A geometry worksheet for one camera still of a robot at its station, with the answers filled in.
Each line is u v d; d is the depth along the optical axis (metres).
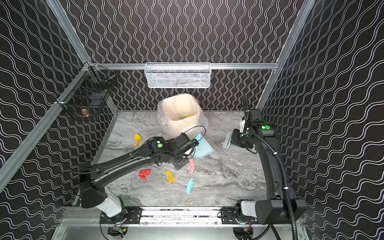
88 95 0.93
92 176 0.42
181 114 1.03
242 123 0.69
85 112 0.82
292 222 0.34
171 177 0.86
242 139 0.62
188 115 1.06
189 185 0.84
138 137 1.03
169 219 0.74
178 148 0.53
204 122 0.88
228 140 0.83
